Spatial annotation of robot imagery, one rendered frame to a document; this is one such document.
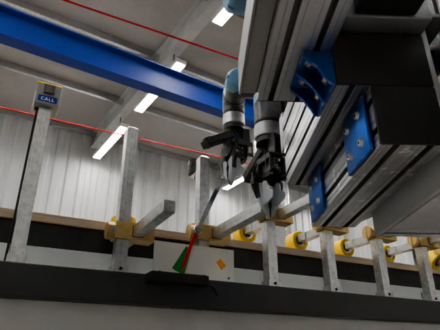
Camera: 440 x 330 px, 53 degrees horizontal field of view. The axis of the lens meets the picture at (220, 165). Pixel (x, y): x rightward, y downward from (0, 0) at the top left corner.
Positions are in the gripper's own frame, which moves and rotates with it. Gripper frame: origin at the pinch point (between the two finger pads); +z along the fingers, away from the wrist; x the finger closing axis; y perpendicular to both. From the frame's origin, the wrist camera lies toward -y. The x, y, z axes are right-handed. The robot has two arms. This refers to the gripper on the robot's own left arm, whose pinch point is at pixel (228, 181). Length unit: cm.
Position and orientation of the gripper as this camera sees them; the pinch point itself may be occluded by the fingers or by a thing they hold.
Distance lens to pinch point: 138.6
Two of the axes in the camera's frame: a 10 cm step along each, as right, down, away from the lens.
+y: 8.9, 1.9, 4.2
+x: -4.6, 3.8, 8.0
